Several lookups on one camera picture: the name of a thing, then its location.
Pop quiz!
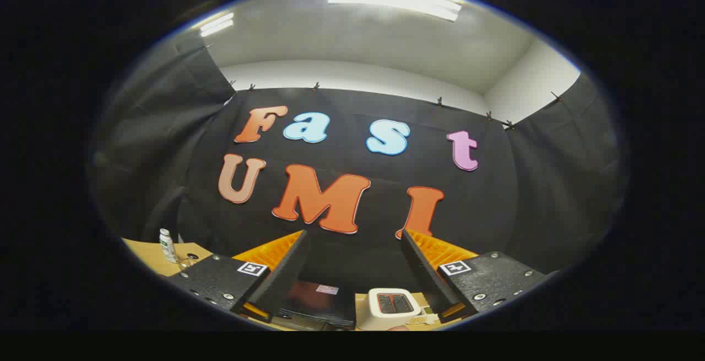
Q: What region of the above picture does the long ceiling light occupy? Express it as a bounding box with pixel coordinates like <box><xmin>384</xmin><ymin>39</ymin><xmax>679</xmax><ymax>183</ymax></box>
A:
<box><xmin>328</xmin><ymin>0</ymin><xmax>463</xmax><ymax>23</ymax></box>

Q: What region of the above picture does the small white dish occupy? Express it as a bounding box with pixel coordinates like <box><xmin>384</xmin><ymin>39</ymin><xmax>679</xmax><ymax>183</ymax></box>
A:
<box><xmin>406</xmin><ymin>306</ymin><xmax>441</xmax><ymax>328</ymax></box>

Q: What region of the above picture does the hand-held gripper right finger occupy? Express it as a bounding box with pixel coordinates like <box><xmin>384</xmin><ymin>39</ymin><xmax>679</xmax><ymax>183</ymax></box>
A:
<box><xmin>399</xmin><ymin>229</ymin><xmax>551</xmax><ymax>324</ymax></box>

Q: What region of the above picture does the white pop-up toaster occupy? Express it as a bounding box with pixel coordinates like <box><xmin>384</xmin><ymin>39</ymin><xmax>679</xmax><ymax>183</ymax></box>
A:
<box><xmin>358</xmin><ymin>288</ymin><xmax>424</xmax><ymax>331</ymax></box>

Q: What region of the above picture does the black toaster oven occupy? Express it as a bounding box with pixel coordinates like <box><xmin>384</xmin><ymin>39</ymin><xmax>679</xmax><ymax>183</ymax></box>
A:
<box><xmin>274</xmin><ymin>278</ymin><xmax>357</xmax><ymax>331</ymax></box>

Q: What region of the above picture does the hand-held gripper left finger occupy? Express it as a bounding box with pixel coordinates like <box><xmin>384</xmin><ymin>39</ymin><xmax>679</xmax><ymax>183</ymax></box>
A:
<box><xmin>167</xmin><ymin>230</ymin><xmax>310</xmax><ymax>324</ymax></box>

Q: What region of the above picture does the white plastic bottle green label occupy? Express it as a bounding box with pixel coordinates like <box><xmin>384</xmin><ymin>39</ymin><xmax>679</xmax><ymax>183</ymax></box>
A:
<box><xmin>159</xmin><ymin>229</ymin><xmax>180</xmax><ymax>264</ymax></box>

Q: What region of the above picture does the short ceiling light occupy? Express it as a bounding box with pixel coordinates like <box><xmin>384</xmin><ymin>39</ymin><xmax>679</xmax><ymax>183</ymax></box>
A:
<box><xmin>199</xmin><ymin>13</ymin><xmax>235</xmax><ymax>37</ymax></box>

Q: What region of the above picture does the row of small cloth clips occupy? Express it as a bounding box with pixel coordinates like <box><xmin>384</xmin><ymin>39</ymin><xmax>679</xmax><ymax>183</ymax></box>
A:
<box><xmin>204</xmin><ymin>44</ymin><xmax>563</xmax><ymax>130</ymax></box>

